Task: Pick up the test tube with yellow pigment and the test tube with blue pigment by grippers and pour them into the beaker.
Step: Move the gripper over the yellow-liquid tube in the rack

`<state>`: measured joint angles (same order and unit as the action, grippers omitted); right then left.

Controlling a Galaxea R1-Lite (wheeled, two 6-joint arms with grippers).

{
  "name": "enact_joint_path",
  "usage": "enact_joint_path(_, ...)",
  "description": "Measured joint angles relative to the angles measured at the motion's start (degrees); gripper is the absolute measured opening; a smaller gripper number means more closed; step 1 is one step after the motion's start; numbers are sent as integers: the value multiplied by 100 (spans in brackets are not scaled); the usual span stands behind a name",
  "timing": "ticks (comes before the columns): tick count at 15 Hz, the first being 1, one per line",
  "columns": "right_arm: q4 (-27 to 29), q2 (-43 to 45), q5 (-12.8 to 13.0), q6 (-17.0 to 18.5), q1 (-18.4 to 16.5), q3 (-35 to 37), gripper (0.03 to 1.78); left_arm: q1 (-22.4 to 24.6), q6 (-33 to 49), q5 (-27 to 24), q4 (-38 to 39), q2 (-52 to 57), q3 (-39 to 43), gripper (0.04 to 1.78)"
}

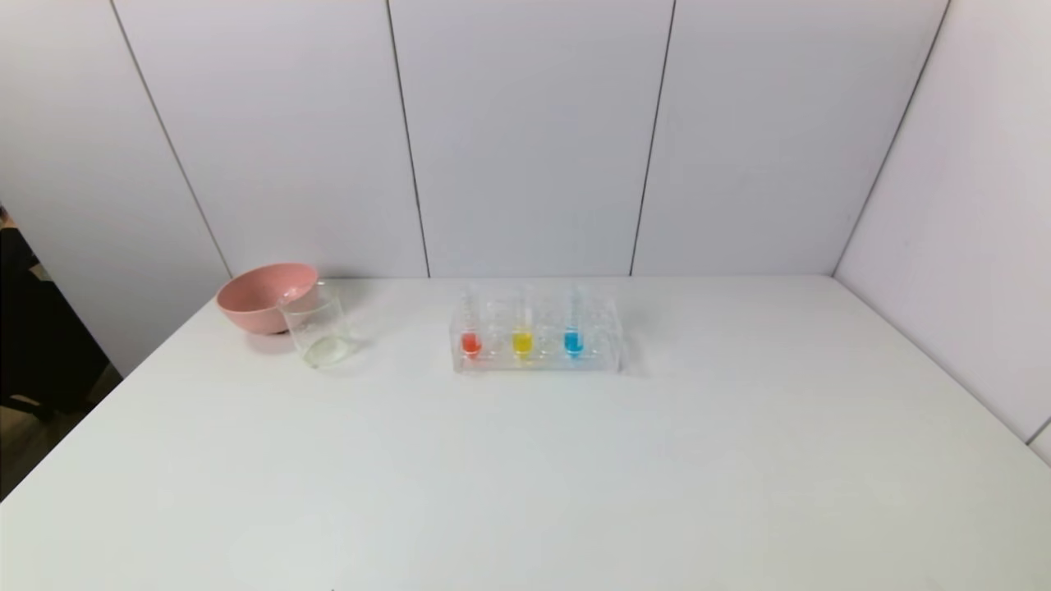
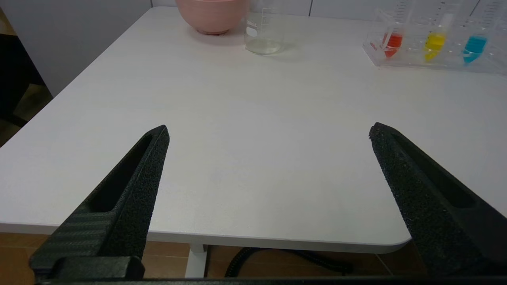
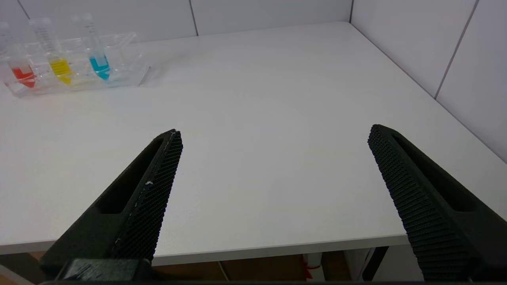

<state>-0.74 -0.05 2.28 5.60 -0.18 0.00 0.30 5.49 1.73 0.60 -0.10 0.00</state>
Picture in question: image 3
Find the black table leg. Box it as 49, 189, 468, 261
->
362, 246, 389, 281

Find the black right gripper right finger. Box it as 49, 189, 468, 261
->
368, 124, 507, 281

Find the white object with red band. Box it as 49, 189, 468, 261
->
303, 253, 326, 281

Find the clear plastic test tube rack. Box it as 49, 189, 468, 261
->
0, 32, 151, 98

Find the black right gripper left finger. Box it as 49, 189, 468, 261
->
40, 129, 183, 282

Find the test tube with blue pigment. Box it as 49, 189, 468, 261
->
73, 13, 112, 82

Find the test tube with red pigment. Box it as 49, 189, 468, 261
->
0, 22, 38, 89

